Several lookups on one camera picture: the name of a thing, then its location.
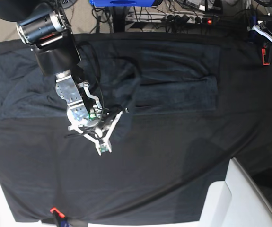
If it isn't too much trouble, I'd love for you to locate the dark grey T-shirt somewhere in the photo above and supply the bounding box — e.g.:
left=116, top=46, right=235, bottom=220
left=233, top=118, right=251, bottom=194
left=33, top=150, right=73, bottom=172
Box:
left=0, top=44, right=223, bottom=142

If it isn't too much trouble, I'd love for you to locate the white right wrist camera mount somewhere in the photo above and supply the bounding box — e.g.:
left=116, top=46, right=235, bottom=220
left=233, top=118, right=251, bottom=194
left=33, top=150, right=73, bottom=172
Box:
left=67, top=110, right=124, bottom=155

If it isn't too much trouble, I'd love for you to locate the red clamp handle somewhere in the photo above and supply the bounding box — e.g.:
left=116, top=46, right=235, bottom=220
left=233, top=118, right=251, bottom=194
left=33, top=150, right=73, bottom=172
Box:
left=50, top=207, right=65, bottom=218

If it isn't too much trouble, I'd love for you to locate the black power strip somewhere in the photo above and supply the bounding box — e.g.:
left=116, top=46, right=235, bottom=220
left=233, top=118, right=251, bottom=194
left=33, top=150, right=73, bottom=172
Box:
left=125, top=12, right=219, bottom=25

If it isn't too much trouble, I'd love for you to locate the blue plastic bin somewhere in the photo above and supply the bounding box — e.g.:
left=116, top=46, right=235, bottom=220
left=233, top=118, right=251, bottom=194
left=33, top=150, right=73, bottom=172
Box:
left=89, top=0, right=163, bottom=7

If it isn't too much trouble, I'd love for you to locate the black table cloth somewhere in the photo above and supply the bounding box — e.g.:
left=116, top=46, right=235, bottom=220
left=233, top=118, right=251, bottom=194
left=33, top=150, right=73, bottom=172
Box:
left=0, top=33, right=272, bottom=225

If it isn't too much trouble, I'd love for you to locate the white chair right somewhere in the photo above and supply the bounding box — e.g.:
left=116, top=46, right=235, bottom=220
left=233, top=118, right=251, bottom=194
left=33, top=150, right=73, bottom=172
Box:
left=198, top=158, right=272, bottom=227

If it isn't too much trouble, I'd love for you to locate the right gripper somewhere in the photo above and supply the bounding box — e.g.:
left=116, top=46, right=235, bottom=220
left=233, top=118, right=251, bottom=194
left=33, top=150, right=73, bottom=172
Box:
left=83, top=107, right=123, bottom=140

